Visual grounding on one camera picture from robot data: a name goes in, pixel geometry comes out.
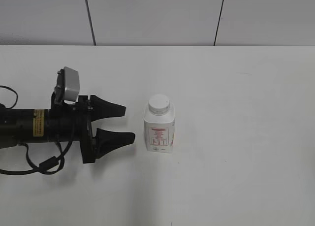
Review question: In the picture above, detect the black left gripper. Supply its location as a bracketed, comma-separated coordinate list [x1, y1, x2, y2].
[47, 92, 135, 163]

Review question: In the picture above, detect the white square yogurt bottle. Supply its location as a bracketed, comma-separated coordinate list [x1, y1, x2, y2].
[144, 103, 175, 153]

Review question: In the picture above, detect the white round bottle cap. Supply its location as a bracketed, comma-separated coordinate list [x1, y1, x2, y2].
[148, 94, 170, 115]

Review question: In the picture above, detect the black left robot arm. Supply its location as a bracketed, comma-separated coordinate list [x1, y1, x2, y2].
[0, 95, 135, 163]

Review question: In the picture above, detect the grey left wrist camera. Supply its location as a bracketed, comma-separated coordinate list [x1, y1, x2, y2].
[54, 66, 80, 104]

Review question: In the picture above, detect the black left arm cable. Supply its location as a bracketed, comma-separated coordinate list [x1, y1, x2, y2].
[0, 85, 74, 175]

